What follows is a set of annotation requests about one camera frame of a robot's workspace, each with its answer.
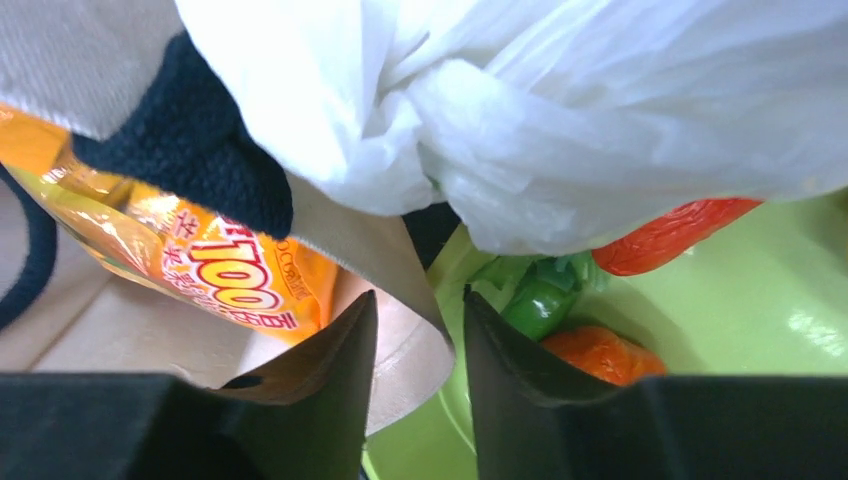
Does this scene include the floral canvas tote bag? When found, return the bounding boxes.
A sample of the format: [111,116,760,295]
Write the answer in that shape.
[1,1,455,433]

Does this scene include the yellow snack bag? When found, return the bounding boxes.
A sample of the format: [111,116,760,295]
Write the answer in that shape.
[1,107,338,346]

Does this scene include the small red chili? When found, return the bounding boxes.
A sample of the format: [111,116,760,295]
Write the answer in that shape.
[591,198,761,276]

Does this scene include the white plastic grocery bag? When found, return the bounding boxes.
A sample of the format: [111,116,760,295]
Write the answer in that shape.
[177,1,847,255]

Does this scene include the orange pumpkin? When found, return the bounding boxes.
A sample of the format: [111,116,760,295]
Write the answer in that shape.
[541,326,667,386]

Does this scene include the green chili pepper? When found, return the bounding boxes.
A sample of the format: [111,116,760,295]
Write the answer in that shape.
[467,252,610,340]

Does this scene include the green plastic tray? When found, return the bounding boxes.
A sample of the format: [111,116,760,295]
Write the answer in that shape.
[363,190,847,479]

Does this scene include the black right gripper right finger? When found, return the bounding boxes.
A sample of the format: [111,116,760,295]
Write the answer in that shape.
[463,290,847,479]

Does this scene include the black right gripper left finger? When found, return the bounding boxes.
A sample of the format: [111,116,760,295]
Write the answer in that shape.
[1,292,377,479]

